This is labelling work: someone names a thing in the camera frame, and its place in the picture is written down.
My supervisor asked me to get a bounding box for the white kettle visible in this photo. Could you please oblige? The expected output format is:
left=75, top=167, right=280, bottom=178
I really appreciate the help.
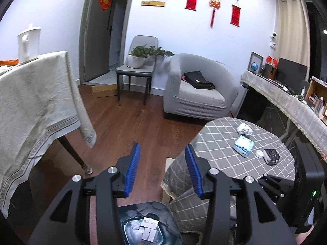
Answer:
left=17, top=23, right=42, bottom=64

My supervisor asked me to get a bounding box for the grey door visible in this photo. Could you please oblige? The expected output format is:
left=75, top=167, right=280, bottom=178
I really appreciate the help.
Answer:
left=79, top=0, right=128, bottom=85

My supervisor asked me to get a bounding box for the grey armchair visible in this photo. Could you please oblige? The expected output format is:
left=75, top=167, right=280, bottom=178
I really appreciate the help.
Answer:
left=163, top=53, right=241, bottom=120

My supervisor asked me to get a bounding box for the framed picture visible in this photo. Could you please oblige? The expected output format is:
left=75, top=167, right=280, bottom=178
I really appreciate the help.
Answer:
left=248, top=51, right=264, bottom=73

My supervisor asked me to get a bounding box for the grey checked tablecloth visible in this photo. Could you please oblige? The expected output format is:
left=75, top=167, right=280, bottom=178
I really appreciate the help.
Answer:
left=160, top=117, right=297, bottom=235

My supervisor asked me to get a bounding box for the black monitor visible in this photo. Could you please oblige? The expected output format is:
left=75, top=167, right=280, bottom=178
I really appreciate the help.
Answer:
left=276, top=57, right=308, bottom=92

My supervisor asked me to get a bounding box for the white printed card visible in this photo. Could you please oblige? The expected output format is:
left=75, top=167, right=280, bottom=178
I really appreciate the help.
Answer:
left=140, top=217, right=159, bottom=229

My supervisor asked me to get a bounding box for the person's right forearm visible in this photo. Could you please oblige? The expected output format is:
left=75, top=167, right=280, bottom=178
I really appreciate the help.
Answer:
left=295, top=231, right=313, bottom=245

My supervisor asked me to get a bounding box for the black bag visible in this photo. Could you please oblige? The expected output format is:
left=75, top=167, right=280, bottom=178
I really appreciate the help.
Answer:
left=183, top=71, right=216, bottom=90

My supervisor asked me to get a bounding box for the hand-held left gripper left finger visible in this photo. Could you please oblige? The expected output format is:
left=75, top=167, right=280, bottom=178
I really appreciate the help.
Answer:
left=27, top=142, right=141, bottom=245

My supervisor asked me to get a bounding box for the white card holder box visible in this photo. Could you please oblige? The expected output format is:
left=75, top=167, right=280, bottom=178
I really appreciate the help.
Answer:
left=142, top=228, right=157, bottom=242

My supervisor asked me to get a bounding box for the dark teal trash bin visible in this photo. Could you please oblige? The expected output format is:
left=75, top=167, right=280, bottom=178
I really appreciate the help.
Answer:
left=116, top=200, right=183, bottom=245

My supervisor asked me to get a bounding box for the dark wooden table leg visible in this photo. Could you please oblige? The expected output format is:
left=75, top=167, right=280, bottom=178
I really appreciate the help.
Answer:
left=58, top=135, right=93, bottom=175

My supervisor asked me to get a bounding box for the beige patterned tablecloth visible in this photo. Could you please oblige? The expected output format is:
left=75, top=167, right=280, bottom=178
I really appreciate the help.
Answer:
left=0, top=51, right=97, bottom=211

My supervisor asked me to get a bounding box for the grey dining chair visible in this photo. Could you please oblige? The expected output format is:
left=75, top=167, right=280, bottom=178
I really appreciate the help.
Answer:
left=115, top=35, right=159, bottom=105

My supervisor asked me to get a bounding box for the flat cardboard box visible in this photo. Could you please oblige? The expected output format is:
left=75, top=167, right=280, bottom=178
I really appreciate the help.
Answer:
left=91, top=85, right=119, bottom=99

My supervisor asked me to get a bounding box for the grey fringed desk cloth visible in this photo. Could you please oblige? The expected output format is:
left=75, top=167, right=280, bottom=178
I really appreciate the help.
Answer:
left=241, top=70, right=327, bottom=159

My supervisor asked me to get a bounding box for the blue white tissue pack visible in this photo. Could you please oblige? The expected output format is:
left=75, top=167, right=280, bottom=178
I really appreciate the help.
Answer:
left=233, top=136, right=254, bottom=157

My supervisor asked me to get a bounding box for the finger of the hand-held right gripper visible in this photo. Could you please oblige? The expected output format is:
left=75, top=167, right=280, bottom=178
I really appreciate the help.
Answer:
left=258, top=173, right=294, bottom=210

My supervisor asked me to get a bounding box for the white security camera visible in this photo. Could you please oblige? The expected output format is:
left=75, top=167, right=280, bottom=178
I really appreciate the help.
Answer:
left=269, top=32, right=279, bottom=50

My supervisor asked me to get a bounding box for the beige curtain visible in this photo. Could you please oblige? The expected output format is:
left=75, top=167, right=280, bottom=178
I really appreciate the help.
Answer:
left=274, top=0, right=311, bottom=69

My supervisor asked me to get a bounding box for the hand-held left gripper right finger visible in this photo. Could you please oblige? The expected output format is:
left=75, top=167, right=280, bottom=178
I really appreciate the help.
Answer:
left=185, top=144, right=298, bottom=245

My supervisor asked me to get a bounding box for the black patterned object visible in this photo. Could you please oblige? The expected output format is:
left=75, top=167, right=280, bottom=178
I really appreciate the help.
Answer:
left=264, top=148, right=281, bottom=166

